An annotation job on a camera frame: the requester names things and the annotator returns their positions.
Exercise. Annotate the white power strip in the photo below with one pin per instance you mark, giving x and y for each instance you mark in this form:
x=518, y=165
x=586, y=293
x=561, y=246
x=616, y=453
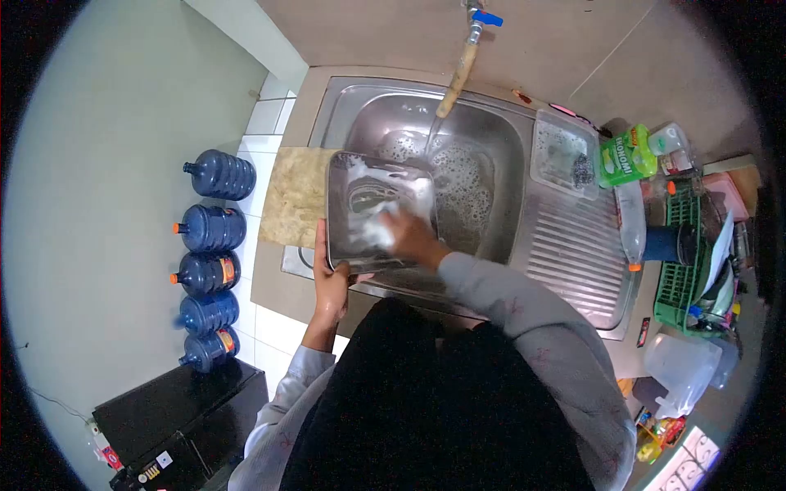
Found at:
x=105, y=451

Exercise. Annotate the person's right hand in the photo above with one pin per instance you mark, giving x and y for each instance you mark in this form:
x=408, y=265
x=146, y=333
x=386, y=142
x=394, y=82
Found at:
x=414, y=239

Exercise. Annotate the faucet with blue lever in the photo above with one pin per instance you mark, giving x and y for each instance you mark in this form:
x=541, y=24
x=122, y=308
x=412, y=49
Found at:
x=462, y=70

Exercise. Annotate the person's right fingers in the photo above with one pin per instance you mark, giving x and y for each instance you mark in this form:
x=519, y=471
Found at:
x=393, y=222

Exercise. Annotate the blue water gallon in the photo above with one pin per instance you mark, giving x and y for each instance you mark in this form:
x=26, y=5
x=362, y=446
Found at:
x=209, y=351
x=206, y=274
x=209, y=313
x=224, y=175
x=212, y=228

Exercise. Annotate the small white bottle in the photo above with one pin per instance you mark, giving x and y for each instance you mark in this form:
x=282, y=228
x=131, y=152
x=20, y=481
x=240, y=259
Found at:
x=668, y=138

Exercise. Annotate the square metal tray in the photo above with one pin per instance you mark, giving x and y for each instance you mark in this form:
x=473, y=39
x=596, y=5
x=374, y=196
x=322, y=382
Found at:
x=350, y=202

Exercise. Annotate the person's left fingers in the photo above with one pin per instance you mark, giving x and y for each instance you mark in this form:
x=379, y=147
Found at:
x=319, y=240

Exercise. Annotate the stainless steel sink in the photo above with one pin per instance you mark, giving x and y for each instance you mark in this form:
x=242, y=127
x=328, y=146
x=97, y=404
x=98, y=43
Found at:
x=565, y=258

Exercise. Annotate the green dish soap bottle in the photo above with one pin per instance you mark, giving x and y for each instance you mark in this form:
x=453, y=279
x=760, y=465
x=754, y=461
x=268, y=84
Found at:
x=626, y=156

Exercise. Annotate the green dish rack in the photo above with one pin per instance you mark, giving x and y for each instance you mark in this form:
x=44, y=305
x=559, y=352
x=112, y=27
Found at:
x=678, y=288

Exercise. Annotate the black cabinet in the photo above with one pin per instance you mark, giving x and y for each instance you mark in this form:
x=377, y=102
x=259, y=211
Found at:
x=178, y=423

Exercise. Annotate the person's left hand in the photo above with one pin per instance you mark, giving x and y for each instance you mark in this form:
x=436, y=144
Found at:
x=328, y=291

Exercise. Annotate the white foamy sponge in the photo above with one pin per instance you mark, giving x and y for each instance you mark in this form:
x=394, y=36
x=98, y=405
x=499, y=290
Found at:
x=374, y=233

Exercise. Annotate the clear plastic container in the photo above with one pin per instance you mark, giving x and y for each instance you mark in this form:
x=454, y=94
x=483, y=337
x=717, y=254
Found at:
x=556, y=153

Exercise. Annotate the small black sachet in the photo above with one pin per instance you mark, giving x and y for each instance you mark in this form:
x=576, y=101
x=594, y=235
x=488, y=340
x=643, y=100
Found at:
x=643, y=331

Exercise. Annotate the pink plastic container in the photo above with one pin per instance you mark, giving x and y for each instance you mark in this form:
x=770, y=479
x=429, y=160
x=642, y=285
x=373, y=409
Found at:
x=727, y=195

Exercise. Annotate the person's left thumb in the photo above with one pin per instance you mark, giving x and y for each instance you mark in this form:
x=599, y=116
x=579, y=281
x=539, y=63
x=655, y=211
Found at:
x=341, y=270

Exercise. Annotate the dark blue cup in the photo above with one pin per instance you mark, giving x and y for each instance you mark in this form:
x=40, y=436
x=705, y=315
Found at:
x=663, y=245

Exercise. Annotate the person's body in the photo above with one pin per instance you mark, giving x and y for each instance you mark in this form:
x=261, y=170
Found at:
x=430, y=417

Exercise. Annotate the steel wool scrubber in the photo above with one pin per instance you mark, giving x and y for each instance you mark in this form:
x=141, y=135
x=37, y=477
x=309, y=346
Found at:
x=583, y=172

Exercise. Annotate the plywood board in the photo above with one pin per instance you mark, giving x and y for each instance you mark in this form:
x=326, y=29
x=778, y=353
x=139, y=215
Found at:
x=295, y=196

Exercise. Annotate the clear bottle with orange cap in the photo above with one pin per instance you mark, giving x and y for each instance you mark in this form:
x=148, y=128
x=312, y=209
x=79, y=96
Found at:
x=632, y=224

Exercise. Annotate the clear plastic jug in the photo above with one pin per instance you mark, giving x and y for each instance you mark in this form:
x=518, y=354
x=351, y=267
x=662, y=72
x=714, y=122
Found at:
x=681, y=368

